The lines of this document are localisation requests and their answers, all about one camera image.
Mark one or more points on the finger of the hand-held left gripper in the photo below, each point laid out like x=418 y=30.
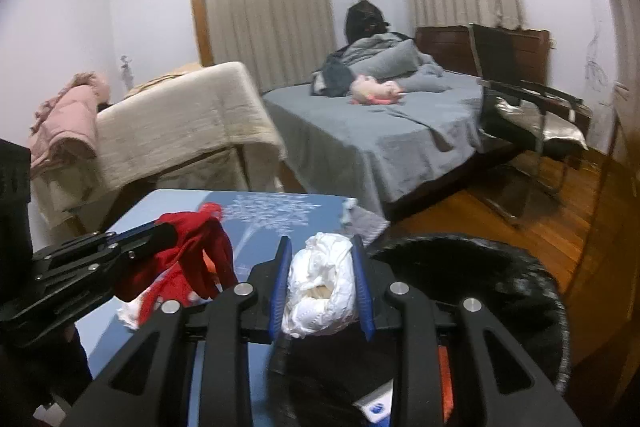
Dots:
x=150 y=234
x=90 y=277

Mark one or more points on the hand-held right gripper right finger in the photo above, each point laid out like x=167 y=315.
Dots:
x=363 y=297

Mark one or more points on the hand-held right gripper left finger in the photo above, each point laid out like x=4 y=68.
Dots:
x=277 y=297

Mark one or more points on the white tissue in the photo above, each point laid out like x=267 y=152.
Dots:
x=320 y=287

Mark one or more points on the small white box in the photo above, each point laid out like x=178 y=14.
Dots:
x=377 y=407

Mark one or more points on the small orange foam net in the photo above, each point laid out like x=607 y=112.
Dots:
x=444 y=377

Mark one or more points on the black bin with black bag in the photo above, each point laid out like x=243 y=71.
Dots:
x=500 y=277

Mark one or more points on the grey quilted cloth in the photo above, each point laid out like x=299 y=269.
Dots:
x=367 y=224

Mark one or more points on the blue printed tablecloth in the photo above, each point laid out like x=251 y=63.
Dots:
x=265 y=217

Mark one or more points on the pink jacket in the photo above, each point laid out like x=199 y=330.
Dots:
x=70 y=122

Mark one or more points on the beige blanket-covered furniture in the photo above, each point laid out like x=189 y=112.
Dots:
x=190 y=117

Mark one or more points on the bed with grey sheet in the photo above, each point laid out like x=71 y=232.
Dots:
x=360 y=132

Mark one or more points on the pink plush toy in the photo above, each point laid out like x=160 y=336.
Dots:
x=370 y=89

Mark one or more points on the dark clothes pile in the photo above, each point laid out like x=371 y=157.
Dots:
x=332 y=77

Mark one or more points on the grey duvet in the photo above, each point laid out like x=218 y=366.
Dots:
x=395 y=62

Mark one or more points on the silver cushion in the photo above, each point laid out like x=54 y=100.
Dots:
x=555 y=127

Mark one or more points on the wide beige curtain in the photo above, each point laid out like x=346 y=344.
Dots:
x=270 y=7

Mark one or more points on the dark wooden headboard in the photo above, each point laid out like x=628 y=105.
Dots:
x=440 y=47

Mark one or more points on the wooden wardrobe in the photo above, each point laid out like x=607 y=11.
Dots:
x=615 y=207

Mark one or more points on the black coat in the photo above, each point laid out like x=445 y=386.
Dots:
x=362 y=22

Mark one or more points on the black cantilever chair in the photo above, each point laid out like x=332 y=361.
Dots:
x=492 y=52

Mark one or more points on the wooden window frame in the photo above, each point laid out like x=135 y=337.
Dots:
x=197 y=7

